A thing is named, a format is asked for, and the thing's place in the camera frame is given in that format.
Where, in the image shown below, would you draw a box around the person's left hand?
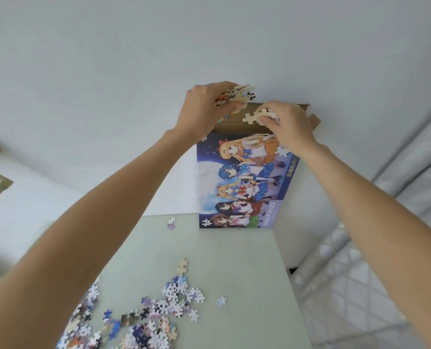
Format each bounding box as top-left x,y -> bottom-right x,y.
173,81 -> 243,146

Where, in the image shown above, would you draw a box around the grey patterned curtain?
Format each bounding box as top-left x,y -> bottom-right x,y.
290,105 -> 431,349

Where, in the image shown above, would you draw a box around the person's right hand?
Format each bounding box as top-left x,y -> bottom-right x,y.
253,100 -> 320,157

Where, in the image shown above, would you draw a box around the cartoon print puzzle box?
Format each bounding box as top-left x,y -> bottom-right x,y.
196,102 -> 322,229

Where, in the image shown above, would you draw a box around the person's right forearm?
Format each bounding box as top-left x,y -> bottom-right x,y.
302,143 -> 431,349

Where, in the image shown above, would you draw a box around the pile of puzzle pieces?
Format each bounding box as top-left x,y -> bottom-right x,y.
55,216 -> 227,349

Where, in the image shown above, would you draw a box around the person's left forearm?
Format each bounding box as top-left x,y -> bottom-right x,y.
0,129 -> 196,349

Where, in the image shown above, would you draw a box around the handful of puzzle pieces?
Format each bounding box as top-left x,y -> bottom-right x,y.
242,108 -> 281,125
214,84 -> 256,115

